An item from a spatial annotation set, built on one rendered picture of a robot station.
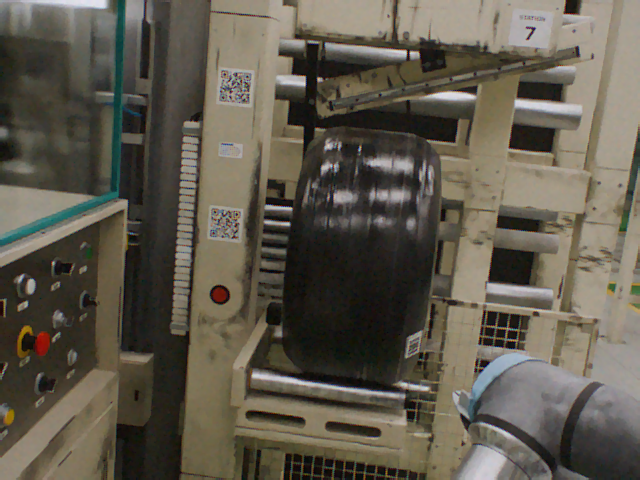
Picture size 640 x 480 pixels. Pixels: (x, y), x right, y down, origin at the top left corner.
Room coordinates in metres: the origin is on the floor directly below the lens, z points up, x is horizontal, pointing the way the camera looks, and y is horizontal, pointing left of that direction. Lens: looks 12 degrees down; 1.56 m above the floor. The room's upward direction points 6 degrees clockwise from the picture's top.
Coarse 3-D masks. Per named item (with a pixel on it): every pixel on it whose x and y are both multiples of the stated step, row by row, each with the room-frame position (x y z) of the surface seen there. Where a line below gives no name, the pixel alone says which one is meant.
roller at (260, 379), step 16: (256, 368) 1.54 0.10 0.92; (256, 384) 1.51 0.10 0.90; (272, 384) 1.51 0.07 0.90; (288, 384) 1.51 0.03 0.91; (304, 384) 1.51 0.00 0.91; (320, 384) 1.51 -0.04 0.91; (336, 384) 1.51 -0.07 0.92; (352, 384) 1.51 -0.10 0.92; (368, 384) 1.51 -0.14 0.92; (352, 400) 1.50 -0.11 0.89; (368, 400) 1.49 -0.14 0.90; (384, 400) 1.49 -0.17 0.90; (400, 400) 1.49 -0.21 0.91
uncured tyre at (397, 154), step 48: (336, 144) 1.54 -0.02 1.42; (384, 144) 1.55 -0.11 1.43; (336, 192) 1.44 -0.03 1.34; (384, 192) 1.44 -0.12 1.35; (432, 192) 1.47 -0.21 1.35; (288, 240) 1.45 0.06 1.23; (336, 240) 1.40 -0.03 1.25; (384, 240) 1.39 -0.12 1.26; (432, 240) 1.42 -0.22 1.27; (288, 288) 1.42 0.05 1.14; (336, 288) 1.38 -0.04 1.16; (384, 288) 1.38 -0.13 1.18; (432, 288) 1.45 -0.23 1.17; (288, 336) 1.45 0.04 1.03; (336, 336) 1.40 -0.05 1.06; (384, 336) 1.39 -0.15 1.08; (384, 384) 1.51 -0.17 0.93
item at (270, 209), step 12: (276, 204) 2.13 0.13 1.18; (288, 204) 2.12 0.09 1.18; (276, 216) 2.01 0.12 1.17; (288, 216) 2.00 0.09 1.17; (264, 228) 1.99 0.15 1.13; (276, 228) 1.99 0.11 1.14; (288, 228) 1.99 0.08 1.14; (264, 240) 2.00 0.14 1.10; (276, 240) 2.00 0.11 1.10; (264, 252) 1.99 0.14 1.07; (276, 252) 1.99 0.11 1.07; (264, 264) 2.00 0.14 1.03; (276, 264) 2.00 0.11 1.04; (264, 276) 1.99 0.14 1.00; (276, 276) 1.99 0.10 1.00; (264, 288) 2.00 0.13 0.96; (264, 300) 2.00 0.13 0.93; (276, 300) 2.00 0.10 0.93
